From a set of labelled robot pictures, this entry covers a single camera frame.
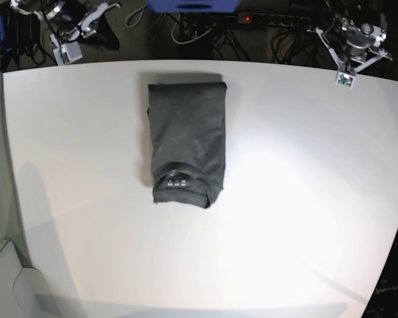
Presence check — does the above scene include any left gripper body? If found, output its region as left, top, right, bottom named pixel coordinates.
left=343, top=33, right=375, bottom=56

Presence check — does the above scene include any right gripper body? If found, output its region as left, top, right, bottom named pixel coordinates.
left=39, top=0, right=86, bottom=30

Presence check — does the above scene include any dark grey t-shirt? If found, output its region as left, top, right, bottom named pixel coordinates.
left=147, top=81, right=227, bottom=209

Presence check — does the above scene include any blue box overhead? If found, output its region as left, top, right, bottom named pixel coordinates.
left=147, top=0, right=240, bottom=13

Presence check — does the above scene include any grey bin at left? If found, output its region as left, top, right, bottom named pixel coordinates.
left=0, top=240, right=60, bottom=317

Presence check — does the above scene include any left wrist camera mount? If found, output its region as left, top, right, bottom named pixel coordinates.
left=314, top=14, right=393, bottom=88

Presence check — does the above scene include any black power strip red switch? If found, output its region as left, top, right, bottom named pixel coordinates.
left=237, top=13, right=310, bottom=27

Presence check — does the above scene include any white cable loop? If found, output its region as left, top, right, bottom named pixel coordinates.
left=170, top=19, right=216, bottom=45

